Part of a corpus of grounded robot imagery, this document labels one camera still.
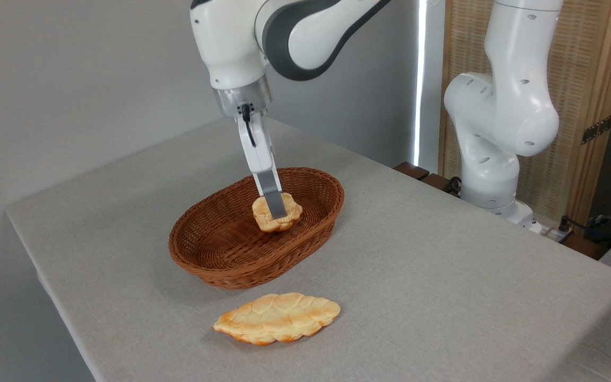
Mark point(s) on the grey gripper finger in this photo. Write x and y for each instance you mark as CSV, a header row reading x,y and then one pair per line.
x,y
273,199

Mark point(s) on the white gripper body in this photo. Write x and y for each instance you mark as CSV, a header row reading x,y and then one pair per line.
x,y
258,151

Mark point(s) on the small round bread roll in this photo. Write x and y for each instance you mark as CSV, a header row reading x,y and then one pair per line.
x,y
263,217

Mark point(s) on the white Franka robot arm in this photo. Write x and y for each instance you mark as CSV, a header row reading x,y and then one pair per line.
x,y
231,42

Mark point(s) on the large flat braided bread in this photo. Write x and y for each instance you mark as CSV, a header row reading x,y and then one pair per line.
x,y
276,318

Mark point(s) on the brown woven wicker basket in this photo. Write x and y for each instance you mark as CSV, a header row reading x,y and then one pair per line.
x,y
220,265

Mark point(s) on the brown wooden block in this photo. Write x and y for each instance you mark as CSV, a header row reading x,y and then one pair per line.
x,y
435,181

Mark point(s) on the grey tablecloth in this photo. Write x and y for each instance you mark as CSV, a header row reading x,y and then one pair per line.
x,y
443,292

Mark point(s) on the black power plug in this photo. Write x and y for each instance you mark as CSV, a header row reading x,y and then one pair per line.
x,y
564,224

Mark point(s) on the dark metal hinge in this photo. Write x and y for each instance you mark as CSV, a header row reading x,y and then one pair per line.
x,y
597,129

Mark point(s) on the wooden rattan folding screen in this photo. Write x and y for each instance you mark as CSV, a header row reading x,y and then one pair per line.
x,y
586,63

